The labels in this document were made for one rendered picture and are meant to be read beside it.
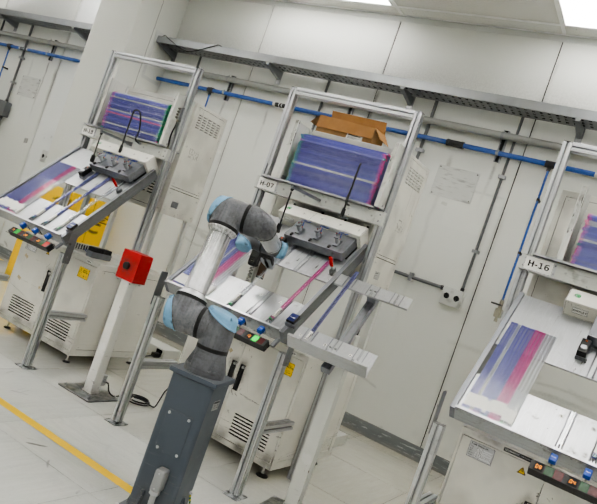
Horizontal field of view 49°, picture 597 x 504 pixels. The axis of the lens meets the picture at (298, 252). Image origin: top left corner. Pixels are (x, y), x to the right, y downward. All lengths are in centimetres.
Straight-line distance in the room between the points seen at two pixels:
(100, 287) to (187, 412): 178
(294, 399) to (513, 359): 102
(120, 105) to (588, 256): 285
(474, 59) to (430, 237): 130
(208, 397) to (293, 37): 390
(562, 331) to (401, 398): 200
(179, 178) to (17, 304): 126
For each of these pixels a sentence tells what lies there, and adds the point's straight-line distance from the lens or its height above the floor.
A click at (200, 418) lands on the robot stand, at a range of 232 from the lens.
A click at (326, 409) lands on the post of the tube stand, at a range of 278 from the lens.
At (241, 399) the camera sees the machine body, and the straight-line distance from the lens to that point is 325.
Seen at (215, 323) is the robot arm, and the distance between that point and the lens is 229.
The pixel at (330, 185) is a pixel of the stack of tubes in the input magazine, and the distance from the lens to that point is 329.
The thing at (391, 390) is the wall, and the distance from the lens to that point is 466.
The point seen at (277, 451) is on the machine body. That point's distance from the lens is 317.
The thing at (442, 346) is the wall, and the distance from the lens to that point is 454.
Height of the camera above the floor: 107
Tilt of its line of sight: level
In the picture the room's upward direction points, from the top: 19 degrees clockwise
